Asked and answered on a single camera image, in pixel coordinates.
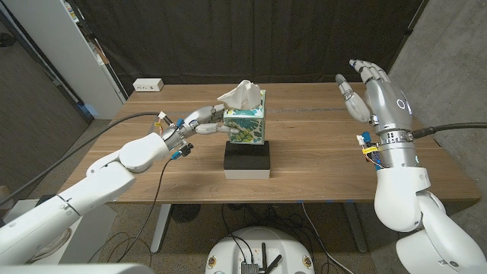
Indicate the white table leg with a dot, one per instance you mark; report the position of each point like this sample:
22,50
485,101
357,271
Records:
160,228

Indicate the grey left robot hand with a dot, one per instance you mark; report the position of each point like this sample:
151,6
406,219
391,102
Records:
194,118

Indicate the black curtain backdrop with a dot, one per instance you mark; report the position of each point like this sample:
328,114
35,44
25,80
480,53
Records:
247,38

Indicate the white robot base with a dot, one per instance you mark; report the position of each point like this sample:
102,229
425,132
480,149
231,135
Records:
228,251

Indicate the floral teal tissue box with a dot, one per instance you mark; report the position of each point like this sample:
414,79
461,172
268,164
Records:
247,129

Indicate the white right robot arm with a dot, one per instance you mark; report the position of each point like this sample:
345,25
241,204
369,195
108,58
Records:
399,198

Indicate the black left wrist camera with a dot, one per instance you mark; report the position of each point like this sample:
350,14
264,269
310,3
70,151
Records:
185,150

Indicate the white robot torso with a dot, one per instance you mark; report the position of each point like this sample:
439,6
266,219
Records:
76,268

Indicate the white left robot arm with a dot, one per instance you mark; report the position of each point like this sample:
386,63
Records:
95,186

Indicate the white tissue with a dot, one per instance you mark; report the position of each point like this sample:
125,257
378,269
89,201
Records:
243,95

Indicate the white power strip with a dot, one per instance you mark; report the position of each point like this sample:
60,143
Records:
147,84

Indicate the black box with antennas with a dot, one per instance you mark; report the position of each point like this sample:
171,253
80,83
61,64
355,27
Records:
251,268

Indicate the black and white block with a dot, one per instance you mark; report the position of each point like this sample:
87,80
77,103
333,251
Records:
247,160

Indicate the grey table leg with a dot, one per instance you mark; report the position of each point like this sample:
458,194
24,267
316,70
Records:
355,228

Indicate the white cabinet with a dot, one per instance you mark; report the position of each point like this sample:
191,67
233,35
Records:
64,49

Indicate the black round floor fan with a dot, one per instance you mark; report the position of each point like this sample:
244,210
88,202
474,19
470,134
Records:
185,213

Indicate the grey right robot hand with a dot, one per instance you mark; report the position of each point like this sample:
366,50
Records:
388,106

